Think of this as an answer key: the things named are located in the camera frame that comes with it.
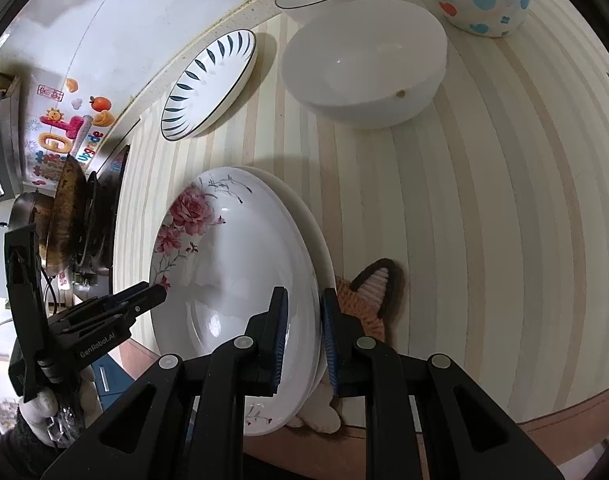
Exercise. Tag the person's left hand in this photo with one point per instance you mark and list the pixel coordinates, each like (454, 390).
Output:
(37, 407)

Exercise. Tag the plain white bowl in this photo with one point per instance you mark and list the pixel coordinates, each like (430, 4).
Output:
(364, 55)

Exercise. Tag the steel steamer pot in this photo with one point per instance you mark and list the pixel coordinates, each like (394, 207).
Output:
(28, 210)

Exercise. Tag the leaf pattern plate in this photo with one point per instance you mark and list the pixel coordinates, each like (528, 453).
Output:
(209, 85)

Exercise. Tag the cat-shaped mat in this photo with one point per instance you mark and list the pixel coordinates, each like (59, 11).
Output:
(369, 305)

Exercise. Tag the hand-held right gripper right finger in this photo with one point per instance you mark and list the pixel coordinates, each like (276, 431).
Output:
(329, 345)

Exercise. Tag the dark wok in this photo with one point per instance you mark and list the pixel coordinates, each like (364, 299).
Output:
(67, 210)

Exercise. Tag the colourful wall sticker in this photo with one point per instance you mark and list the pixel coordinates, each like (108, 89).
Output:
(59, 125)

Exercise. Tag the striped mat with pink border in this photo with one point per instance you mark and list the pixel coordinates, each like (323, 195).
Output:
(484, 210)

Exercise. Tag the plain white plate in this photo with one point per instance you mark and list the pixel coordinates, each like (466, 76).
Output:
(314, 240)

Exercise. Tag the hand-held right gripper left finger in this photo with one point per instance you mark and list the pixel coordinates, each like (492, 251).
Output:
(280, 340)

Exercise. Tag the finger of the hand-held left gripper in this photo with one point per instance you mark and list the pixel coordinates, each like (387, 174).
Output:
(153, 296)
(129, 291)

